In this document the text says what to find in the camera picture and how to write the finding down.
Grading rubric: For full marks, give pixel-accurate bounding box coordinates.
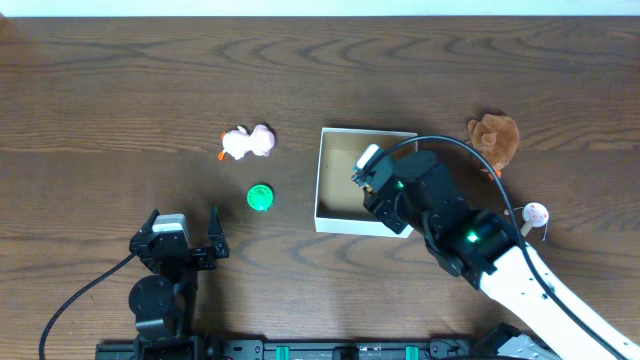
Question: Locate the brown plush toy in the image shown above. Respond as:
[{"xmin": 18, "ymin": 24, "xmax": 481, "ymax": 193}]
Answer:
[{"xmin": 467, "ymin": 114, "xmax": 520, "ymax": 178}]

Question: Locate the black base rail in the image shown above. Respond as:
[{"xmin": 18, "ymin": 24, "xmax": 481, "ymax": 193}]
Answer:
[{"xmin": 94, "ymin": 322, "xmax": 551, "ymax": 360}]

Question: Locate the pink white duck toy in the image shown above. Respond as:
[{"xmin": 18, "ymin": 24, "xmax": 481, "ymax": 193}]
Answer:
[{"xmin": 218, "ymin": 124, "xmax": 276, "ymax": 161}]

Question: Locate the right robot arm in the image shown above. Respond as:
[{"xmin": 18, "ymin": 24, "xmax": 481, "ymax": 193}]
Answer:
[{"xmin": 353, "ymin": 144, "xmax": 639, "ymax": 359}]

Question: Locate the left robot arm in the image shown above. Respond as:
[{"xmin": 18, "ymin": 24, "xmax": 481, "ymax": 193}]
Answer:
[{"xmin": 129, "ymin": 208, "xmax": 230, "ymax": 340}]

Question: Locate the white cardboard box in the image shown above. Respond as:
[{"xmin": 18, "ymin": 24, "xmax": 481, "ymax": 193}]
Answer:
[{"xmin": 314, "ymin": 128, "xmax": 414, "ymax": 238}]

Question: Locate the green round plastic toy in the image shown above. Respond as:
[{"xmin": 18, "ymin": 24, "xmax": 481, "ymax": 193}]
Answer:
[{"xmin": 246, "ymin": 184, "xmax": 274, "ymax": 212}]

